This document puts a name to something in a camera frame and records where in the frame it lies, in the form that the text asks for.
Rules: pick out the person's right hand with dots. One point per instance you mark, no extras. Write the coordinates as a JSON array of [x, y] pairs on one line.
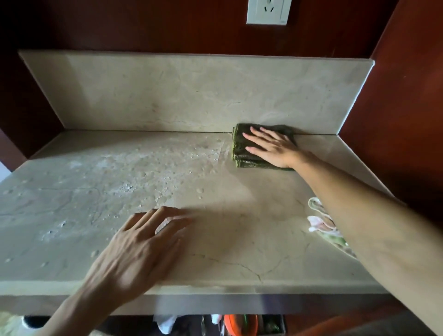
[[278, 150]]

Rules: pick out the person's left hand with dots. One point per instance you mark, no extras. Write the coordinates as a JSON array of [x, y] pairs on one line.
[[131, 259]]

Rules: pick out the person's right middle finger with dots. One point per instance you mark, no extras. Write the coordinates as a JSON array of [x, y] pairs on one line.
[[252, 138]]

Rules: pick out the person's right little finger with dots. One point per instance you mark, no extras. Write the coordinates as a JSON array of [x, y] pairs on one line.
[[270, 132]]

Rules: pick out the person's left fingers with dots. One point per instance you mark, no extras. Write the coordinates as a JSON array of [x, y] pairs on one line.
[[157, 221]]

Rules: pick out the green cleaning cloth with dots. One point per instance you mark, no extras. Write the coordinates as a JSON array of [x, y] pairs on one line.
[[242, 152]]

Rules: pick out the person's left forearm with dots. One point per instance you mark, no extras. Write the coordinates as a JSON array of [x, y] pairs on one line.
[[65, 316]]

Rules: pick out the person's right forearm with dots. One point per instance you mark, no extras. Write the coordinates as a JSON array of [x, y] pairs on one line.
[[373, 228]]

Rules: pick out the beige marble backsplash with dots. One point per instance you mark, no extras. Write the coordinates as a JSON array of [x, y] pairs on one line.
[[193, 93]]

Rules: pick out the crumpled white rag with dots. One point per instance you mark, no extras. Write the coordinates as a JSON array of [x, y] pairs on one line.
[[165, 323]]

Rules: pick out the white patterned cloth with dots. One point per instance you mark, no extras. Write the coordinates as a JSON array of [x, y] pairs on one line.
[[323, 225]]

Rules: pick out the orange plastic bowl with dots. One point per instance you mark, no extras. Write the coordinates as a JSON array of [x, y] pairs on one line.
[[240, 325]]

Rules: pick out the white wall socket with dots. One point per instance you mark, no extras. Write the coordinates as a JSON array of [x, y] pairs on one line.
[[269, 11]]

